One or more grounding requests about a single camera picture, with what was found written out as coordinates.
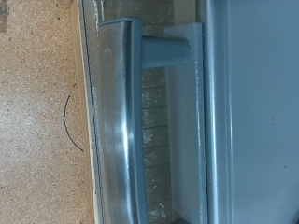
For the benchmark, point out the light wooden box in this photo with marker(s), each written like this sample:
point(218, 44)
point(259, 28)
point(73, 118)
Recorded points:
point(81, 93)

